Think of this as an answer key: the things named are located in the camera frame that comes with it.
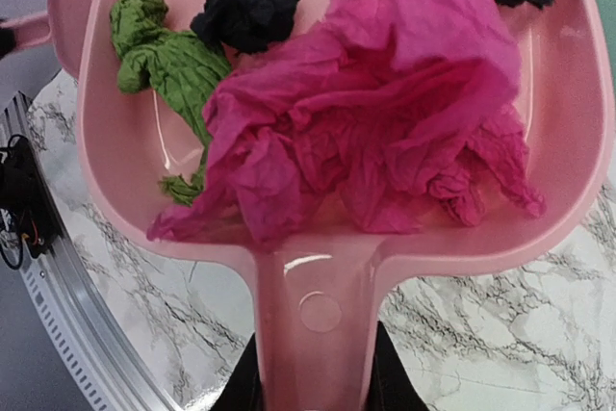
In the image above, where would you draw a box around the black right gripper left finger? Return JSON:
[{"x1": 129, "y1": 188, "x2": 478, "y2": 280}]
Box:
[{"x1": 211, "y1": 335, "x2": 264, "y2": 411}]

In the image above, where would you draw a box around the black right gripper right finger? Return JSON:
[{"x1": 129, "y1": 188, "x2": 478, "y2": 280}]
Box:
[{"x1": 369, "y1": 321, "x2": 429, "y2": 411}]

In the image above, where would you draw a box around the pink plastic dustpan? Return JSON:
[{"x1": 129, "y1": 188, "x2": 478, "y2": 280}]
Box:
[{"x1": 77, "y1": 0, "x2": 615, "y2": 410}]

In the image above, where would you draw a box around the pink hand brush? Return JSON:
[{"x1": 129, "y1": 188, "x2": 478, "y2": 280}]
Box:
[{"x1": 5, "y1": 0, "x2": 92, "y2": 78}]

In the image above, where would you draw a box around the magenta paper scrap lower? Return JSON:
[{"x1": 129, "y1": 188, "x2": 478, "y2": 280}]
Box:
[{"x1": 147, "y1": 0, "x2": 546, "y2": 242}]

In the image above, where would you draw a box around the green black paper scrap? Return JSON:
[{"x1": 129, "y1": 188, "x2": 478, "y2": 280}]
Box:
[{"x1": 110, "y1": 0, "x2": 232, "y2": 206}]

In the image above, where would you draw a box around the small black paper scrap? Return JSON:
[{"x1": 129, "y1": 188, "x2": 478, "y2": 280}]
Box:
[{"x1": 191, "y1": 0, "x2": 300, "y2": 54}]

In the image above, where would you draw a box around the aluminium front rail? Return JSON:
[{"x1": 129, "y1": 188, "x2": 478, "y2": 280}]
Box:
[{"x1": 1, "y1": 94, "x2": 197, "y2": 410}]

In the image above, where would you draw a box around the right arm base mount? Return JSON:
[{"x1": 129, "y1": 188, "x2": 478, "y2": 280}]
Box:
[{"x1": 1, "y1": 134, "x2": 61, "y2": 270}]

